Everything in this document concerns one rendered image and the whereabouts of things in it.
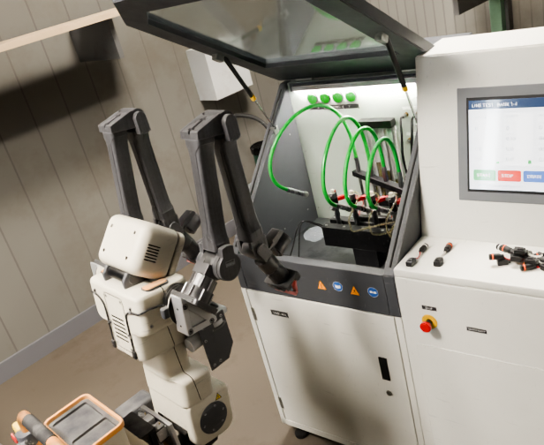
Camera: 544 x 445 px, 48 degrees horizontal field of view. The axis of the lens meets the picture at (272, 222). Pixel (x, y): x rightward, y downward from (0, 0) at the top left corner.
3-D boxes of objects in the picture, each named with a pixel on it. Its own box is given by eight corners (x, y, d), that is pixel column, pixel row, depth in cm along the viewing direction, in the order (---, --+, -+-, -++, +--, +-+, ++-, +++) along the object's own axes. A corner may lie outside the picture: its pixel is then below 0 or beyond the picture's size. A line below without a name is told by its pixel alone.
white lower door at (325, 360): (283, 419, 269) (244, 290, 241) (286, 416, 270) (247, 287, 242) (420, 467, 229) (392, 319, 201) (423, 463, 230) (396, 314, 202)
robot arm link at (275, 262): (249, 261, 178) (262, 265, 174) (260, 242, 181) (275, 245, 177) (261, 274, 183) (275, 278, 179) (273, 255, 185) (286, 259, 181)
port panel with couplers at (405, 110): (406, 179, 233) (394, 101, 221) (411, 176, 236) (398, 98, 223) (439, 180, 225) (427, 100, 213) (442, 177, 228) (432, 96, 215)
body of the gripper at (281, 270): (277, 267, 190) (265, 254, 186) (300, 275, 183) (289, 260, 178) (267, 284, 188) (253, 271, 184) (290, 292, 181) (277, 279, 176)
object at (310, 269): (248, 289, 240) (238, 254, 234) (254, 282, 243) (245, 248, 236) (389, 316, 202) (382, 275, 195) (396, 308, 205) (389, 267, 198)
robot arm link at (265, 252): (236, 245, 176) (256, 252, 170) (257, 214, 180) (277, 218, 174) (258, 268, 184) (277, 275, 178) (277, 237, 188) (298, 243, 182)
